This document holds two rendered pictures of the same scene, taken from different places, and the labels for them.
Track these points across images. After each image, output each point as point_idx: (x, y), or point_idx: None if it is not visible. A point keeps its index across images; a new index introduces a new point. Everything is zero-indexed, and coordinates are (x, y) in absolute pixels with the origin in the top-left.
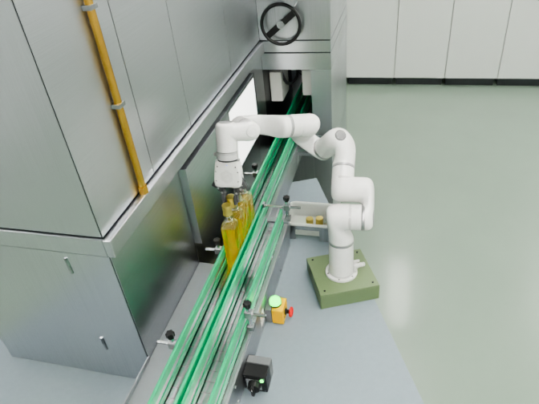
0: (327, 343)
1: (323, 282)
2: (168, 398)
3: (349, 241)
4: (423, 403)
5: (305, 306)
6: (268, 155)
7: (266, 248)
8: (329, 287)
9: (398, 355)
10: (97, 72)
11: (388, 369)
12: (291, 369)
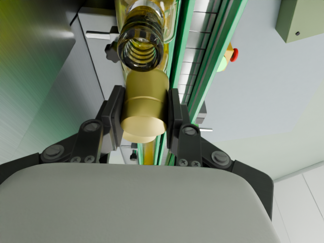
0: (260, 73)
1: (308, 11)
2: (143, 145)
3: None
4: (305, 107)
5: (254, 25)
6: None
7: (231, 33)
8: (310, 23)
9: (320, 79)
10: None
11: (300, 90)
12: (219, 95)
